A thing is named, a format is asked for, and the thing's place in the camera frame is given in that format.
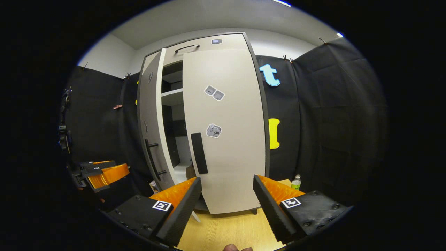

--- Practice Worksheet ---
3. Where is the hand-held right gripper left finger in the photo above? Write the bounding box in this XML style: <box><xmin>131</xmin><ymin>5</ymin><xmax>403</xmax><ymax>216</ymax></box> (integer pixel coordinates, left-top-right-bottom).
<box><xmin>106</xmin><ymin>177</ymin><xmax>202</xmax><ymax>247</ymax></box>

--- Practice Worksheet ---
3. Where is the black drawer handle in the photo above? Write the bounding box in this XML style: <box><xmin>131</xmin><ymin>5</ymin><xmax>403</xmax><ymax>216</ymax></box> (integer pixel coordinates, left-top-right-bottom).
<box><xmin>174</xmin><ymin>44</ymin><xmax>200</xmax><ymax>53</ymax></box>

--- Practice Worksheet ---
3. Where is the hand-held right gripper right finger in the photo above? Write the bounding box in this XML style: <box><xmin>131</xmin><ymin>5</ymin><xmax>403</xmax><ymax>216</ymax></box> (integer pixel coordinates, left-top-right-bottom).
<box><xmin>253</xmin><ymin>174</ymin><xmax>349</xmax><ymax>244</ymax></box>

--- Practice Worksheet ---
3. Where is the white door with bar handle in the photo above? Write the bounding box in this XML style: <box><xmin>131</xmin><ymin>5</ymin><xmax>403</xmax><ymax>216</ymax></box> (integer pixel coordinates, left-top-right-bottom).
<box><xmin>138</xmin><ymin>48</ymin><xmax>178</xmax><ymax>191</ymax></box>

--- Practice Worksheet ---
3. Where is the white cabinet drawer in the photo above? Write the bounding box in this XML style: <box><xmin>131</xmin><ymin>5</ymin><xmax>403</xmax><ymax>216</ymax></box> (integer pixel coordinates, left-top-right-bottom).
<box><xmin>164</xmin><ymin>33</ymin><xmax>249</xmax><ymax>67</ymax></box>

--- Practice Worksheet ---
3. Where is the dark equipment stand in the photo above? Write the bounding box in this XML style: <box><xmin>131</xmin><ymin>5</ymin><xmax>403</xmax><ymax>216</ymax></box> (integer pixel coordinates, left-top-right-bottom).
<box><xmin>57</xmin><ymin>86</ymin><xmax>73</xmax><ymax>154</ymax></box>

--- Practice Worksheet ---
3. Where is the white shoe cabinet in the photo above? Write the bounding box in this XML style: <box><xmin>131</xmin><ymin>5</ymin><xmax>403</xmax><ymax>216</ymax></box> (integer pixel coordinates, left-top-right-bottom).
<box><xmin>138</xmin><ymin>32</ymin><xmax>270</xmax><ymax>214</ymax></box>

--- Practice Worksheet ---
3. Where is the black bar door handle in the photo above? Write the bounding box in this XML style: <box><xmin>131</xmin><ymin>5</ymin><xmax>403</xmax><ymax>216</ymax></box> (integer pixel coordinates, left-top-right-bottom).
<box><xmin>145</xmin><ymin>139</ymin><xmax>167</xmax><ymax>181</ymax></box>

